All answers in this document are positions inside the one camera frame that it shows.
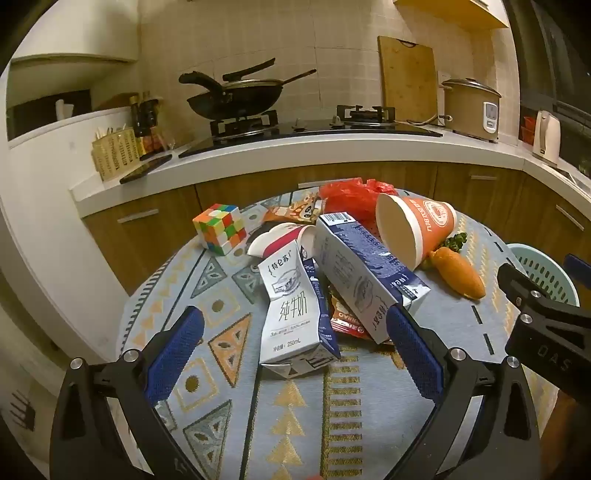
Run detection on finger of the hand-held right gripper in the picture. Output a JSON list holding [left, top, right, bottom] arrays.
[[563, 253, 591, 284], [498, 263, 591, 402]]

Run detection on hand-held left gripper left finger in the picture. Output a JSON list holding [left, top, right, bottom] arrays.
[[50, 305, 205, 480]]

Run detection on wooden cabinet door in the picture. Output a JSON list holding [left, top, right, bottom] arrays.
[[194, 162, 437, 217], [434, 162, 525, 234], [503, 172, 591, 278], [82, 184, 204, 296]]

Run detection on white red paper cup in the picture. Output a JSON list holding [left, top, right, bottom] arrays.
[[247, 223, 317, 259]]

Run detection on black flat device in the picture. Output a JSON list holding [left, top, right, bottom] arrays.
[[120, 154, 173, 184]]

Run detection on yellow wall cabinet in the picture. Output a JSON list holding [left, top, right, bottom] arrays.
[[394, 0, 509, 29]]

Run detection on red plastic bag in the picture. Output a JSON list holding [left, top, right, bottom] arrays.
[[318, 178, 398, 222]]

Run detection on colourful puzzle cube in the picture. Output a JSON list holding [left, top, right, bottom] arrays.
[[192, 204, 247, 256]]

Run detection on black gas stove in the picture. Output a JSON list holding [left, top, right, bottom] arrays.
[[179, 105, 444, 158]]

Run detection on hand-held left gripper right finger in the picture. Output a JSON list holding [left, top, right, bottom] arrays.
[[385, 302, 542, 480]]

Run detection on patterned tablecloth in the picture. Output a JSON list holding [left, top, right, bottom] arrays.
[[115, 187, 559, 480]]

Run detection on dark window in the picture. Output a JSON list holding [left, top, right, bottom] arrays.
[[504, 0, 591, 178]]

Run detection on red snack wrapper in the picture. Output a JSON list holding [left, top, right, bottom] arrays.
[[330, 295, 393, 342]]

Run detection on wok lid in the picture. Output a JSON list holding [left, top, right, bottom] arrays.
[[222, 58, 278, 89]]

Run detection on black wok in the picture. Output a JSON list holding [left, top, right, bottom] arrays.
[[187, 69, 318, 121]]

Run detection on white milk carton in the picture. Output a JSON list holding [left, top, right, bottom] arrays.
[[257, 244, 341, 380]]

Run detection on orange snack packet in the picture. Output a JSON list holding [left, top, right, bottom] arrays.
[[263, 194, 328, 224]]

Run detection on beige rice cooker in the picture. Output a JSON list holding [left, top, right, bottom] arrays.
[[441, 78, 502, 144]]

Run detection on toy carrot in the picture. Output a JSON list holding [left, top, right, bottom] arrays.
[[427, 232, 486, 301]]

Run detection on blue milk carton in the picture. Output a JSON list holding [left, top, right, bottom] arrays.
[[314, 212, 431, 344]]

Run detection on wooden cutting board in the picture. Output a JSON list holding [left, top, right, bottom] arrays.
[[378, 36, 438, 123]]

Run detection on orange paper cup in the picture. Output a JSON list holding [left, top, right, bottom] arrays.
[[375, 193, 458, 271]]

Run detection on woven utensil holder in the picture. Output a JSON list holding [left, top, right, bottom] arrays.
[[91, 127, 141, 183]]

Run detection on light green plastic basket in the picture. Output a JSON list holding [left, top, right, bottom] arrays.
[[508, 244, 580, 308]]

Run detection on white electric kettle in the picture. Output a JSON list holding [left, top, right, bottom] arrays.
[[531, 110, 561, 167]]

